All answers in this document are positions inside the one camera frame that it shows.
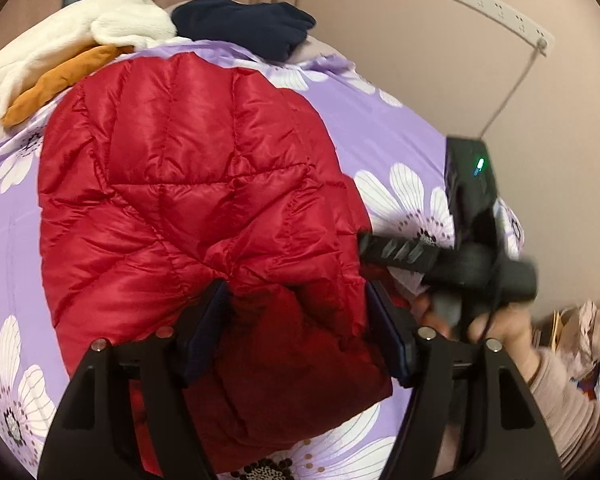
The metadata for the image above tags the person's right hand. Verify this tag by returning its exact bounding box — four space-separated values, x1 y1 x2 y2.
412 299 542 387

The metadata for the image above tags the navy fleece garment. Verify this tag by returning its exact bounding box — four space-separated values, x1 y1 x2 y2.
171 0 317 63

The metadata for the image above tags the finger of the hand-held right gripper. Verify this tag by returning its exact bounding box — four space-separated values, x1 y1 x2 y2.
357 232 438 273

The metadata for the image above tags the person's right forearm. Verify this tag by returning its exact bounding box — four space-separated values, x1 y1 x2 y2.
527 347 600 476

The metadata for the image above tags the red puffer jacket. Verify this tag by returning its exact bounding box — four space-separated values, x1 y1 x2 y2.
37 52 393 476

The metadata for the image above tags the white fleece garment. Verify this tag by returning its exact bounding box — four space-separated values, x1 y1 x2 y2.
0 0 191 116

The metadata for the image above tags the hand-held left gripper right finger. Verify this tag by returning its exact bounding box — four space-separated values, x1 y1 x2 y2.
365 280 566 480

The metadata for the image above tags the white power cable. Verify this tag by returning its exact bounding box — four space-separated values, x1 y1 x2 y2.
477 47 543 140

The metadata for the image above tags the orange garment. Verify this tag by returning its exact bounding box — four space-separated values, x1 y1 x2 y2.
1 44 133 128

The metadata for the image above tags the purple floral bedsheet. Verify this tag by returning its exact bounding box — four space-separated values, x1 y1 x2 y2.
0 40 526 480

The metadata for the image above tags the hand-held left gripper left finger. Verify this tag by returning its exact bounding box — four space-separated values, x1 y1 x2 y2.
36 280 233 480

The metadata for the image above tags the white power strip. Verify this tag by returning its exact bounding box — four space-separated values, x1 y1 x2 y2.
445 0 555 57

